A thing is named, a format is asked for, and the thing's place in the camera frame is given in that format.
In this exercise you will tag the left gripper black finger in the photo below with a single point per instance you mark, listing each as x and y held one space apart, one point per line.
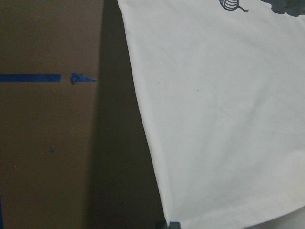
165 225

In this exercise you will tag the cream long-sleeve cat shirt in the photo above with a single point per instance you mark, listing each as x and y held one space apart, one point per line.
220 85

